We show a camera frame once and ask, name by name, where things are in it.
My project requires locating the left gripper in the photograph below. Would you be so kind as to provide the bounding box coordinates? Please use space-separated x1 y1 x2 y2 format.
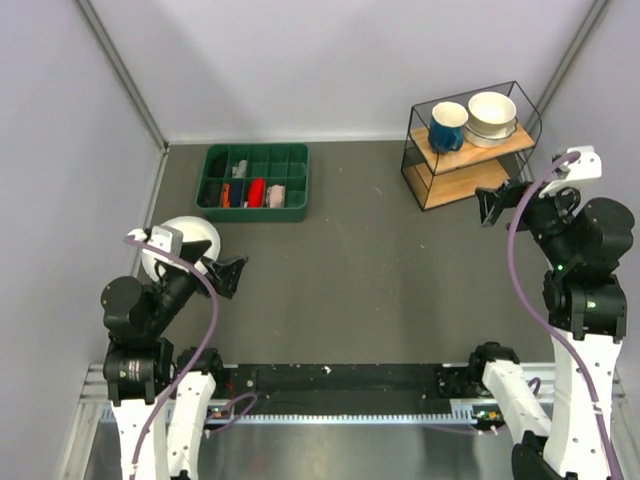
146 238 247 333

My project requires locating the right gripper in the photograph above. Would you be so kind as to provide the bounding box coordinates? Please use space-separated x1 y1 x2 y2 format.
475 173 580 265

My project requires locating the white underwear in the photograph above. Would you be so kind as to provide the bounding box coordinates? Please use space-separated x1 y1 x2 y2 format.
231 159 248 178

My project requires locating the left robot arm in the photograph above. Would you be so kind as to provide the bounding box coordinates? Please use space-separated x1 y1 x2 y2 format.
101 232 248 479

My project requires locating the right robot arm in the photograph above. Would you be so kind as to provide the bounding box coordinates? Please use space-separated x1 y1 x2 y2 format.
466 181 635 479

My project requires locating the white paper plate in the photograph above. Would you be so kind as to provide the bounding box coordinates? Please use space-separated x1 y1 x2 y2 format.
147 216 221 274

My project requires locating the orange and blue rolled garment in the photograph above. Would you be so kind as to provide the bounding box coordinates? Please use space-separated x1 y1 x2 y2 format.
221 182 244 208

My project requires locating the white bowl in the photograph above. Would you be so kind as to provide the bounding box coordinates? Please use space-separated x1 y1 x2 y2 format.
463 91 517 148

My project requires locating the red rolled garment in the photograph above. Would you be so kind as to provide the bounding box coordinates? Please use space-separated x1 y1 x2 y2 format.
247 178 265 208

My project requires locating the pink rolled garment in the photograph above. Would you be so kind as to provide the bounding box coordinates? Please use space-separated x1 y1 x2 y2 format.
265 184 286 208

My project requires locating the green compartment organizer box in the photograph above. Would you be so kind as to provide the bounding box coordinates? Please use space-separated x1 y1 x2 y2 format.
195 143 311 223

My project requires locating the blue mug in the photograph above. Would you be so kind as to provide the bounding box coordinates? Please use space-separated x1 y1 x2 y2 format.
428 101 469 154

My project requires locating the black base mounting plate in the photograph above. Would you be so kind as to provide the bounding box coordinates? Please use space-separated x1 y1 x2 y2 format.
213 364 489 400

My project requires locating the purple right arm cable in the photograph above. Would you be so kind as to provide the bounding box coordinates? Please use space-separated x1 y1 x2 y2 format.
507 152 621 480

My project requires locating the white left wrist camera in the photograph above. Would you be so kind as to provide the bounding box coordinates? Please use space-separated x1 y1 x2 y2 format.
126 225 183 258

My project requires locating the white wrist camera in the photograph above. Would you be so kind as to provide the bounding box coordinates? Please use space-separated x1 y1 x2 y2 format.
538 146 602 198
126 225 183 258

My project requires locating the black wire wooden shelf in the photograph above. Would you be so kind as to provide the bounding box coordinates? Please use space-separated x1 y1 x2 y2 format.
401 81 542 211

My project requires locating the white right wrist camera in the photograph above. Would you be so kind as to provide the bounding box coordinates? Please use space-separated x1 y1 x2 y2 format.
538 146 602 198

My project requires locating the white cable duct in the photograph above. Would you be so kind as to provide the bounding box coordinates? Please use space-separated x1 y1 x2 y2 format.
204 392 501 427

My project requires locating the aluminium frame rail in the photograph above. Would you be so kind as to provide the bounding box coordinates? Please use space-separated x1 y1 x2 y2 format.
80 362 626 404

